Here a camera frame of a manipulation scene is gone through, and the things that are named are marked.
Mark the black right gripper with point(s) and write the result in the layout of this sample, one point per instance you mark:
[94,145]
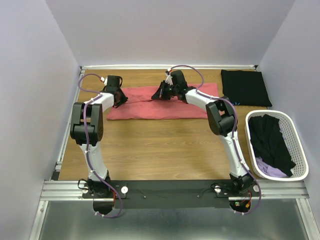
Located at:
[159,94]

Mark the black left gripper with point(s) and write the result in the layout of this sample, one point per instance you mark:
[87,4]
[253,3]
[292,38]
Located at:
[123,99]

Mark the pink t-shirt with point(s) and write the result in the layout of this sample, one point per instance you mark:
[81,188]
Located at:
[140,106]

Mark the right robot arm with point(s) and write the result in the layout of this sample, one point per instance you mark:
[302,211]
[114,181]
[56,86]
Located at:
[222,120]

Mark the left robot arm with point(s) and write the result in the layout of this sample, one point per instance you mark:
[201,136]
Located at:
[87,129]

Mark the folded black t-shirt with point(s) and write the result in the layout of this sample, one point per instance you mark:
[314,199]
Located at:
[245,88]

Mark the black t-shirt in basket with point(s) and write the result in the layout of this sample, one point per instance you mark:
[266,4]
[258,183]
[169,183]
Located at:
[268,142]

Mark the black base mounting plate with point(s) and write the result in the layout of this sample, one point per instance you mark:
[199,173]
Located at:
[172,194]

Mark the lavender t-shirt in basket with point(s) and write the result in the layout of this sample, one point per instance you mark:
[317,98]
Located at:
[267,169]

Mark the white plastic laundry basket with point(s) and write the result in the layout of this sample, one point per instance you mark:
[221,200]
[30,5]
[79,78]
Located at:
[292,141]

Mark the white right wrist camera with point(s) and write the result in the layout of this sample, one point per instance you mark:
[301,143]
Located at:
[168,79]

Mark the white table edge rail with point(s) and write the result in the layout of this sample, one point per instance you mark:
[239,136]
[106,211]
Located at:
[164,67]

